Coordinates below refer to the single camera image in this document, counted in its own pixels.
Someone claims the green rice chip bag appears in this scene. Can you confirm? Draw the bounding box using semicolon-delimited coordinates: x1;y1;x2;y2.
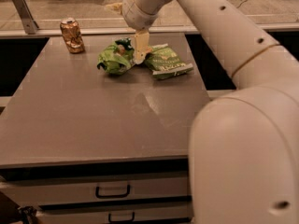
97;37;135;76

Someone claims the grey drawer cabinet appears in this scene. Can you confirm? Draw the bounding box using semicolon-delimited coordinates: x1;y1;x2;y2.
0;35;208;224

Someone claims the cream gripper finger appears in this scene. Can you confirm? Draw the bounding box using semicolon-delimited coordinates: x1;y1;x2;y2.
133;29;151;64
105;3;122;15

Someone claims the lower black drawer handle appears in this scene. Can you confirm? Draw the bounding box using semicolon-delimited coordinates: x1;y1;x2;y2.
107;212;135;224

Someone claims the crushed orange soda can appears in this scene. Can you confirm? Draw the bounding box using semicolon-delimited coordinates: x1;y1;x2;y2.
60;18;85;54

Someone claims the black drawer handle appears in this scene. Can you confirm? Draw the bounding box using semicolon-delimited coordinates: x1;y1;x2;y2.
95;185;131;199
107;212;135;224

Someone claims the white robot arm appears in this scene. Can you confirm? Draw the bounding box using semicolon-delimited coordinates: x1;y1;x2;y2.
121;0;299;224

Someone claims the left metal railing bracket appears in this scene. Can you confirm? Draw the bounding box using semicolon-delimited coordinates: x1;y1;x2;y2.
12;0;39;35

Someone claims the upper black drawer handle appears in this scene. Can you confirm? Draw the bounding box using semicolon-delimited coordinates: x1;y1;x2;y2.
95;185;131;199

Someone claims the small green snack bag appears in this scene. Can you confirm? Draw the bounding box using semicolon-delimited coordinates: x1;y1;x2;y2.
144;44;193;80

